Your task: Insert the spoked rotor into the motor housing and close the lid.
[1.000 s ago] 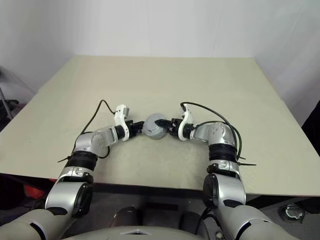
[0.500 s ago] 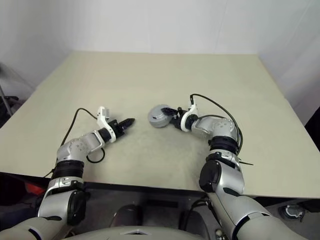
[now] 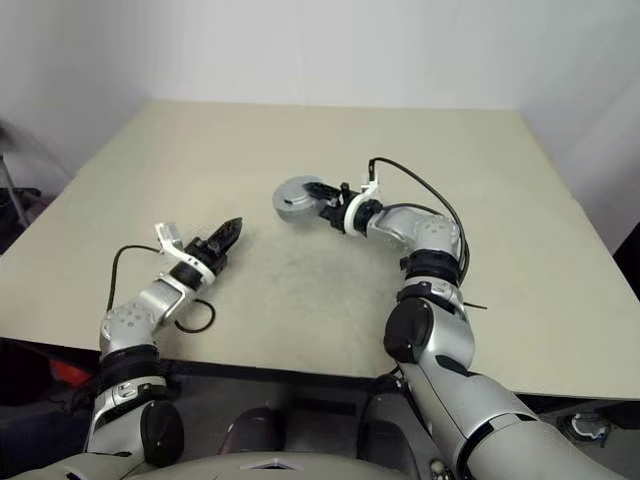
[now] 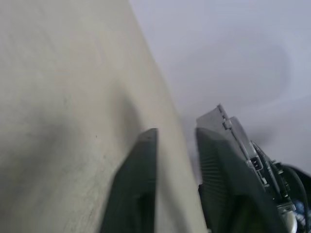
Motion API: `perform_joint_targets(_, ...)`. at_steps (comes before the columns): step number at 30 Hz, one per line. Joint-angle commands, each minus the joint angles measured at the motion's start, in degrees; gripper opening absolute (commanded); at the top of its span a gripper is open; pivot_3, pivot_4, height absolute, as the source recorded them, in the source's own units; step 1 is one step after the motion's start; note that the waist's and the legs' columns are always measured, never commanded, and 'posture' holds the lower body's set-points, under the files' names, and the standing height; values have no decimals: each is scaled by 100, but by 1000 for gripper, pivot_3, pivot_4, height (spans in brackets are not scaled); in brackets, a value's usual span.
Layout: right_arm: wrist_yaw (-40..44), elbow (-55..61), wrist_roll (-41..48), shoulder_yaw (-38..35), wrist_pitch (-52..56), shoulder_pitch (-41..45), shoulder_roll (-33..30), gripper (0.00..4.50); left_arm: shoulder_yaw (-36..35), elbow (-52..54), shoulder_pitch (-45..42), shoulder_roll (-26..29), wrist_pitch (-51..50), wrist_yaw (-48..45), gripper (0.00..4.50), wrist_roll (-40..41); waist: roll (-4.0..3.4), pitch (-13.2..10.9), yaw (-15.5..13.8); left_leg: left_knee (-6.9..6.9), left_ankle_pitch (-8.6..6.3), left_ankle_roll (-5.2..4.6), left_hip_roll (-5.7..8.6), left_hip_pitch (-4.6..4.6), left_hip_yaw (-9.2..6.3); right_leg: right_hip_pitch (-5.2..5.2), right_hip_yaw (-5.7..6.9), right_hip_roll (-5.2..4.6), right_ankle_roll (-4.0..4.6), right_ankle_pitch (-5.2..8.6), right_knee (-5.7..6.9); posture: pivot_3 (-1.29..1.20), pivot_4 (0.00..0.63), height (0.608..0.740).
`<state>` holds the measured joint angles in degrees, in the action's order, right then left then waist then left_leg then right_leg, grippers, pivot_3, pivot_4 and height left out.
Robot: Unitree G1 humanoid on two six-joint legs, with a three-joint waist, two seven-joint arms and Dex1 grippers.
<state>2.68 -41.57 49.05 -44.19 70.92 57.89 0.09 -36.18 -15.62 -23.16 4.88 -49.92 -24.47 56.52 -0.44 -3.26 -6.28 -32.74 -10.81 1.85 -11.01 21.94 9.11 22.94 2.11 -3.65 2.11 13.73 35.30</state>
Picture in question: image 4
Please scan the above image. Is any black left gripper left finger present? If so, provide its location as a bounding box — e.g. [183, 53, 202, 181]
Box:
[100, 128, 159, 233]

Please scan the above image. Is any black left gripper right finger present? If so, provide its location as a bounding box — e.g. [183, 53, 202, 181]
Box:
[195, 127, 284, 233]

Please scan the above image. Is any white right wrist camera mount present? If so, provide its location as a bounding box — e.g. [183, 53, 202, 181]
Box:
[195, 103, 297, 216]

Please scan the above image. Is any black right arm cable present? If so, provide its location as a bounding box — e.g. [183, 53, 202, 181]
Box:
[278, 164, 311, 233]

